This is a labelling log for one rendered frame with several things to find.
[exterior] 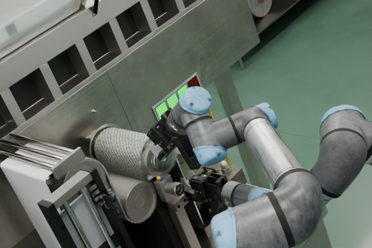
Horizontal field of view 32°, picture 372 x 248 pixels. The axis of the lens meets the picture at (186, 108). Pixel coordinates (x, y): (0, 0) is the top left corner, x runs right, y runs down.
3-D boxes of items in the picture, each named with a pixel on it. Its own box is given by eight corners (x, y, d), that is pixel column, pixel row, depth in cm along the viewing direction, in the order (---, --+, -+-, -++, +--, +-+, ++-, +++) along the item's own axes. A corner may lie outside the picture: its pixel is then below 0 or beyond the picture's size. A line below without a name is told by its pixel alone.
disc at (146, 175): (151, 192, 197) (133, 153, 190) (150, 191, 197) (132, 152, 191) (183, 163, 205) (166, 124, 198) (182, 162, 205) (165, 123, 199)
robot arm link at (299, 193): (339, 190, 123) (262, 88, 167) (284, 212, 123) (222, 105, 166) (352, 236, 128) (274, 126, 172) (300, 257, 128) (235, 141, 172)
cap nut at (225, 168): (227, 176, 217) (223, 165, 215) (219, 174, 220) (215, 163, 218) (234, 169, 219) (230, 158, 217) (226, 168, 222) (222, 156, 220)
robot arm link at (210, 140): (241, 146, 160) (223, 107, 164) (198, 164, 160) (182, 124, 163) (242, 154, 167) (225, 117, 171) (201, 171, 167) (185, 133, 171)
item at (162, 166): (168, 174, 198) (150, 168, 193) (164, 172, 200) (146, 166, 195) (175, 150, 199) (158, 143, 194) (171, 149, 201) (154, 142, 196)
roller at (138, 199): (135, 230, 194) (120, 199, 188) (84, 211, 212) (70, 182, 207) (162, 205, 200) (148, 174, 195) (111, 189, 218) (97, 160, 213)
